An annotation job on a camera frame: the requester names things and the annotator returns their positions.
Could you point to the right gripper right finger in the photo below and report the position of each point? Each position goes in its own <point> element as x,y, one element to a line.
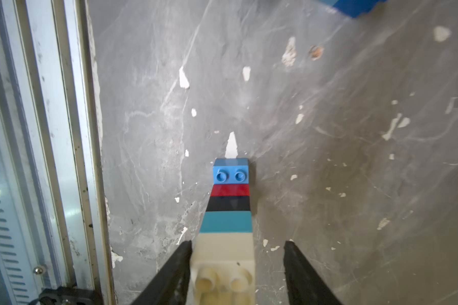
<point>304,285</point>

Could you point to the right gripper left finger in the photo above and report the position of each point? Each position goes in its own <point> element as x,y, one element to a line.
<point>170,284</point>

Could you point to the white lego brick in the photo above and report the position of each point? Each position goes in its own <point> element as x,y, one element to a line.
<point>223,269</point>

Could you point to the teal lego brick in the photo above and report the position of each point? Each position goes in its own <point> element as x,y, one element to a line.
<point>227,222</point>

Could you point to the black lego brick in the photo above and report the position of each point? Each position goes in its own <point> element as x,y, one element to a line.
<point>228,203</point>

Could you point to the red lego brick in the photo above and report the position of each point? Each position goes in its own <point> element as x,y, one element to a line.
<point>230,190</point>

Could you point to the long blue lego brick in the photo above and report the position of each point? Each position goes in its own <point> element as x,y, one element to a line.
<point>230,171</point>

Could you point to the dark blue lego brick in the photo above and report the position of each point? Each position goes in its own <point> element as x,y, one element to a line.
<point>352,8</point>

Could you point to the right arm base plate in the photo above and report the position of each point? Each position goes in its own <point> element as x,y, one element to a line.
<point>68,295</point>

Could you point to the aluminium rail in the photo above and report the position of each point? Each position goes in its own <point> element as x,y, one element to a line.
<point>53,213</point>

